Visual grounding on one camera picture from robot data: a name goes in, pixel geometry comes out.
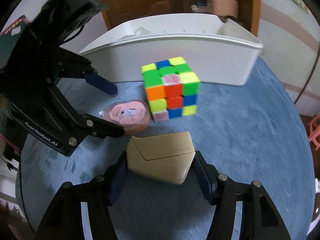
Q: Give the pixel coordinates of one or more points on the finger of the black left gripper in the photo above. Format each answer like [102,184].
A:
[101,128]
[101,83]

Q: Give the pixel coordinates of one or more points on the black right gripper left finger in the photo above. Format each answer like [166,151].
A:
[63,217]

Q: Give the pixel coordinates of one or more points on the pink correction tape dispenser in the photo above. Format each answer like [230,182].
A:
[134,115]

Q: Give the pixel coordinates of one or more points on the multicolour Rubik's cube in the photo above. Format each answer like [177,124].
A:
[171,88]

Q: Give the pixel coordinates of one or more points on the beige angular box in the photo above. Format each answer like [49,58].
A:
[165,158]

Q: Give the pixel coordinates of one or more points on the blue fuzzy table cover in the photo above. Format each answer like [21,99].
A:
[252,132]

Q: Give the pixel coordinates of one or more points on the pink plastic stool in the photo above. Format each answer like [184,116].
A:
[314,130]

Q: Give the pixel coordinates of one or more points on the white plastic storage bin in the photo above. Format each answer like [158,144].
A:
[218,52]

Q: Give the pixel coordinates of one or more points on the green chalkboard pink frame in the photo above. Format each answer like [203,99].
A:
[9,38]

